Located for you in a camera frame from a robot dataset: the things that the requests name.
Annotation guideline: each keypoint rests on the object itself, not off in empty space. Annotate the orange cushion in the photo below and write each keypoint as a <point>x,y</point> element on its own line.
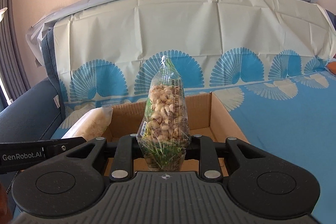
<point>331,67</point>

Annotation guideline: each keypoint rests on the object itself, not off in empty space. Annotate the blue fabric sofa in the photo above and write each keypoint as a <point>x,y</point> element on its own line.
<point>38,113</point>

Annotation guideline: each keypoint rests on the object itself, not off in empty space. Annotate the blue white patterned cover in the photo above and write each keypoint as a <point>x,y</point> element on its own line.
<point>264,59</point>

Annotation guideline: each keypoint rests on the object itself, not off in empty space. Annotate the green peanut bag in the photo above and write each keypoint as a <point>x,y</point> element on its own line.
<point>164,133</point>

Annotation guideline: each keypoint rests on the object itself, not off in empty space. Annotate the grey curtain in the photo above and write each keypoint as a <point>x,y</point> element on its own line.
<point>12,70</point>

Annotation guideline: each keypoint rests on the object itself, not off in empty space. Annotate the clear bag pale snacks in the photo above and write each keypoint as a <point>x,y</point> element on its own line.
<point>92,124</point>

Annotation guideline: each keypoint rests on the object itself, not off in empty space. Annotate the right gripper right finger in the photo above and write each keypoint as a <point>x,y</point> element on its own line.
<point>203,150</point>

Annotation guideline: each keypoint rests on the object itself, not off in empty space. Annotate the person's left hand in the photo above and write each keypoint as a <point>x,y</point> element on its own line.
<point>5,213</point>

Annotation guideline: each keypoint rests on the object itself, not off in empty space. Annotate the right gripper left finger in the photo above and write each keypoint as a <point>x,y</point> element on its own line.
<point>127,149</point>

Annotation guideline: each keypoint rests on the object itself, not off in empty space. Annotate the brown cardboard box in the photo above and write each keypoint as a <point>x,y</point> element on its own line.
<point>207,116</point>

